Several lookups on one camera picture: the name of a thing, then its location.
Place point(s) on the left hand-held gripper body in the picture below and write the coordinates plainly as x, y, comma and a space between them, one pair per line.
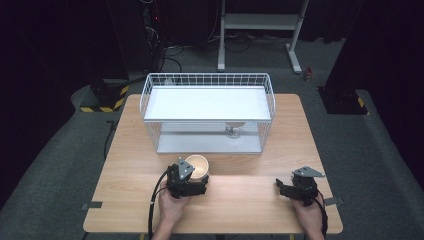
181, 185

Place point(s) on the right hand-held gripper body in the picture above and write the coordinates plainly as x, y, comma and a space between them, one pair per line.
306, 186

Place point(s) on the clear glass cup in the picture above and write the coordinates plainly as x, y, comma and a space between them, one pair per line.
233, 130

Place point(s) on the person's left hand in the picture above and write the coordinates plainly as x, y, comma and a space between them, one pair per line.
173, 206

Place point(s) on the person's right hand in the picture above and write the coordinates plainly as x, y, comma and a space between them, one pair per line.
310, 215

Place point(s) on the grey tape strip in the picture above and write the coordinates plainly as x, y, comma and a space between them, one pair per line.
334, 201
92, 205

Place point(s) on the black yellow striped base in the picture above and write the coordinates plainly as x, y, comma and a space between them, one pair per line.
345, 101
106, 96

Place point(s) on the small red floor object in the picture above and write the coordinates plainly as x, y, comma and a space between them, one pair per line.
309, 74

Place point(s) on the black equipment cabinet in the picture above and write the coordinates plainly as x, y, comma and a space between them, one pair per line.
140, 33

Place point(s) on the white metal stand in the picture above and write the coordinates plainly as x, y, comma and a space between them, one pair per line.
261, 21

